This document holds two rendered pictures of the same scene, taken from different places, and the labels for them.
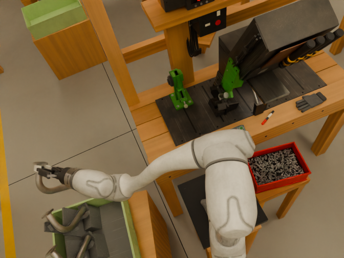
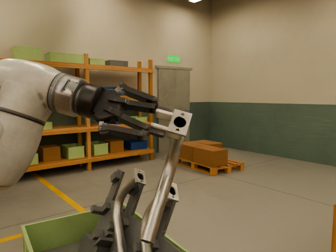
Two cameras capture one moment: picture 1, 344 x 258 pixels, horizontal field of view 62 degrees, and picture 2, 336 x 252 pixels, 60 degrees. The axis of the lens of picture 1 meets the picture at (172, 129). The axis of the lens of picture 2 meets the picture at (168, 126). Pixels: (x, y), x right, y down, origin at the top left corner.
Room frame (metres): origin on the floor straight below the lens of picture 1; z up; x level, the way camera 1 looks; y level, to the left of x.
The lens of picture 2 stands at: (1.26, 0.33, 1.44)
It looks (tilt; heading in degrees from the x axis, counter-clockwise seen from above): 6 degrees down; 153
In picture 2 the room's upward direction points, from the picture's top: straight up
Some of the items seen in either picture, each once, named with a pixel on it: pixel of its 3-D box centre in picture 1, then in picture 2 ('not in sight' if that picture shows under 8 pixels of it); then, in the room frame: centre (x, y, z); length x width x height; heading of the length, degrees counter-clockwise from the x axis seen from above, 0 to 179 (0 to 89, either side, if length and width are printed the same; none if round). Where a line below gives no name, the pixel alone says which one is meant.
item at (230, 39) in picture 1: (244, 56); not in sight; (1.37, -0.60, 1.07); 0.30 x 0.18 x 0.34; 99
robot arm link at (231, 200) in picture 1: (228, 228); not in sight; (0.26, -0.11, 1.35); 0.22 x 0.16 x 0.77; 169
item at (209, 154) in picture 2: not in sight; (208, 155); (-3.52, 3.70, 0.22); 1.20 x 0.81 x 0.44; 7
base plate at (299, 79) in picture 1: (238, 93); not in sight; (1.21, -0.51, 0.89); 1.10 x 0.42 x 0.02; 99
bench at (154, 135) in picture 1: (235, 128); not in sight; (1.21, -0.51, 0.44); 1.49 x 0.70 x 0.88; 99
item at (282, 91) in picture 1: (259, 77); not in sight; (1.13, -0.60, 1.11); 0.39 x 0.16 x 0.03; 9
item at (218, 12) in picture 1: (208, 16); not in sight; (1.40, -0.37, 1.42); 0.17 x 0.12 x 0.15; 99
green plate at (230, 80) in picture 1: (234, 75); not in sight; (1.14, -0.45, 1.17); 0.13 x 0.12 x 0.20; 99
